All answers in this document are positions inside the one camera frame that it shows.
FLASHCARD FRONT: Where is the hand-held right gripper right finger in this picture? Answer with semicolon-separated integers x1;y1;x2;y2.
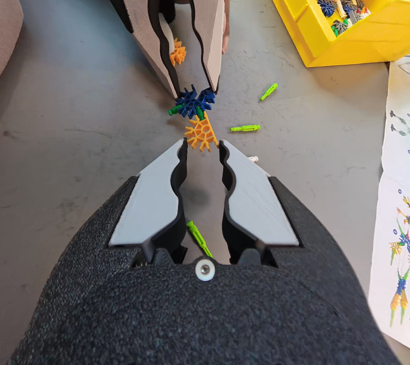
218;139;300;265

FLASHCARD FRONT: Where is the blue snowflake connector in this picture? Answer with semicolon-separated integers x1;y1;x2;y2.
197;88;216;119
176;85;201;119

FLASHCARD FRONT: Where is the printed instruction sheet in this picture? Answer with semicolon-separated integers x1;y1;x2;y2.
368;57;410;338

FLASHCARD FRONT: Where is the person's left hand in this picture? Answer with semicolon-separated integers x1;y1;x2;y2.
222;0;232;55

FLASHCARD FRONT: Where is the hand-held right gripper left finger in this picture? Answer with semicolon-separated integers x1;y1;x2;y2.
108;138;189;264

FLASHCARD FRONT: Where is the orange fan connector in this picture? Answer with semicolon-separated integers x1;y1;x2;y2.
185;114;220;153
170;38;187;66

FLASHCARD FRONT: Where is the pile of toy building pieces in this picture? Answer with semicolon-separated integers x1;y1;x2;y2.
310;0;372;37

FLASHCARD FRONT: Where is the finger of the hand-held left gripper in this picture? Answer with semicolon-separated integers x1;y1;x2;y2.
174;0;226;94
113;0;180;99

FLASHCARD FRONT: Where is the grey desk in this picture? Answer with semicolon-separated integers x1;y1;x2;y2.
0;0;410;365

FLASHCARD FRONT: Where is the yellow plastic bin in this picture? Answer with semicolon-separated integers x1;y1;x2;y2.
261;0;410;68

